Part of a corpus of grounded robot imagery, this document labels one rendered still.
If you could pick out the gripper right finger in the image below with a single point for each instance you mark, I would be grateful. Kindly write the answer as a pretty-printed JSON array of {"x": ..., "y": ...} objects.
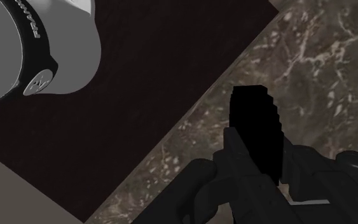
[{"x": 336, "y": 183}]

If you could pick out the black oblong object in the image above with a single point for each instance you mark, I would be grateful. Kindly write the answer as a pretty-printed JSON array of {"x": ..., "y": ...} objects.
[{"x": 254, "y": 124}]

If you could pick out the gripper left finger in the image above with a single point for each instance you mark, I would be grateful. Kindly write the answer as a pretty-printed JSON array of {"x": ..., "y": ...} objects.
[{"x": 228, "y": 186}]

